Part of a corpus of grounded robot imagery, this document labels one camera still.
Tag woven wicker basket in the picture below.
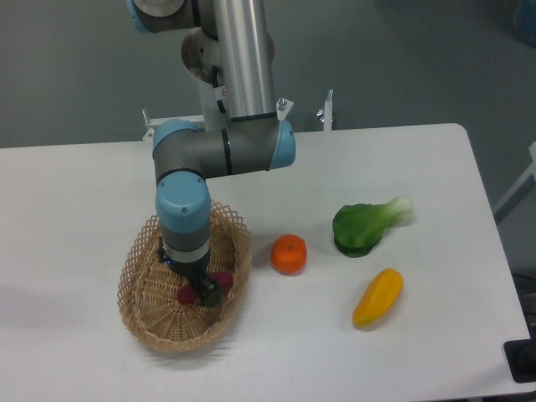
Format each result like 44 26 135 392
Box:
117 202 251 353

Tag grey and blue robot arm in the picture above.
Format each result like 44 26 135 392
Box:
127 1 296 307

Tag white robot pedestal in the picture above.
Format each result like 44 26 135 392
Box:
181 27 277 131

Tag white frame at right edge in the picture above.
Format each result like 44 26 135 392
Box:
492 142 535 224

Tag green bok choy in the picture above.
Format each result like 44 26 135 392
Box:
332 196 414 258

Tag black cable on pedestal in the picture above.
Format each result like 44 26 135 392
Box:
211 65 230 118

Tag yellow mango slice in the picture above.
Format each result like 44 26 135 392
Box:
352 268 404 328

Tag purple sweet potato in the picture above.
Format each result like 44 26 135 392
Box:
177 271 234 305

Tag white metal base frame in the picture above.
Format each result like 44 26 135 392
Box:
141 89 338 141

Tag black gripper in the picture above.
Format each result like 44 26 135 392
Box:
157 238 222 307

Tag black box at table edge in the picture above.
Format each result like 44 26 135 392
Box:
503 339 535 384

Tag orange tangerine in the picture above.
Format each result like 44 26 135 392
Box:
271 234 307 276

